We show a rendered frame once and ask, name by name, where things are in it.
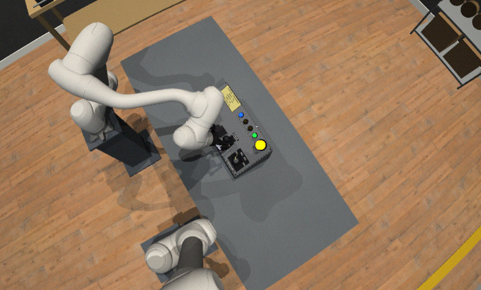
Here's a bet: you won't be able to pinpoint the dark grey console housing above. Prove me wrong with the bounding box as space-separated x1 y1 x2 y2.
211 81 273 179

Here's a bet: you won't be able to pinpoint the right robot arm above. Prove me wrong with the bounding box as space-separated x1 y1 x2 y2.
145 219 224 290

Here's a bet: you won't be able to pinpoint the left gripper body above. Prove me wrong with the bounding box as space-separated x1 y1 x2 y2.
210 131 219 146

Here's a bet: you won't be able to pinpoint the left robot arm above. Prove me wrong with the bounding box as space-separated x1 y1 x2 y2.
48 22 224 150

